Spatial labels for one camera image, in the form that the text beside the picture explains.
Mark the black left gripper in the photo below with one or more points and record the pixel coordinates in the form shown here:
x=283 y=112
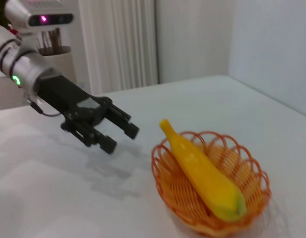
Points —
x=63 y=96

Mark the yellow banana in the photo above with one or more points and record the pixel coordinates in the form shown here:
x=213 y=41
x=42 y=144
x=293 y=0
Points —
x=204 y=178

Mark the orange woven plastic basket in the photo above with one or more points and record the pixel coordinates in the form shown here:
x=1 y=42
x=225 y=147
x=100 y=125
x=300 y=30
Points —
x=217 y=229

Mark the white pleated curtain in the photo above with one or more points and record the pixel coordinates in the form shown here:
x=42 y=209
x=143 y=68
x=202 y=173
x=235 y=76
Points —
x=123 y=49

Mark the white round planter pot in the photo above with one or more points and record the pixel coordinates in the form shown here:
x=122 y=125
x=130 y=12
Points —
x=63 y=67

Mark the brown plant stems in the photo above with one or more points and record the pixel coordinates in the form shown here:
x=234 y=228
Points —
x=54 y=42

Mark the silver depth camera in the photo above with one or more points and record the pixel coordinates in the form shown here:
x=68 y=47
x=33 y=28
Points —
x=51 y=19

